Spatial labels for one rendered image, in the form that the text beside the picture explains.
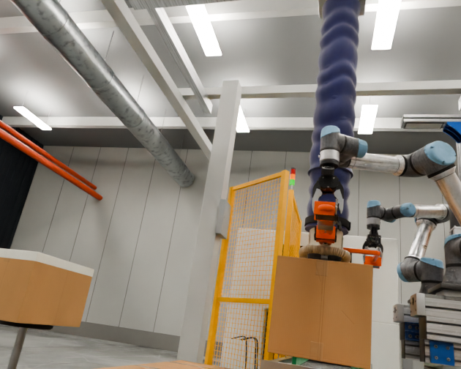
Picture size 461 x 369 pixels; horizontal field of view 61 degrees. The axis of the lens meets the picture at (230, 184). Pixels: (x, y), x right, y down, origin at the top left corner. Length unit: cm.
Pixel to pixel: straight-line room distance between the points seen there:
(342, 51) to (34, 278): 223
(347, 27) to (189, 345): 247
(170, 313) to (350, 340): 1049
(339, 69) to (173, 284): 1032
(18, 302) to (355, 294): 184
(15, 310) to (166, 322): 960
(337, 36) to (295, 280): 149
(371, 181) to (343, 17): 976
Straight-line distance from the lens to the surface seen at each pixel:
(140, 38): 395
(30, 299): 266
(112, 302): 1285
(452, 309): 195
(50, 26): 727
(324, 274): 175
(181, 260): 1215
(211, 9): 771
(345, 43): 253
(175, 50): 391
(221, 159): 354
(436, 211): 261
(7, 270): 274
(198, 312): 324
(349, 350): 174
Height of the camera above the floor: 74
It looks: 20 degrees up
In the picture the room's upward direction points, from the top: 8 degrees clockwise
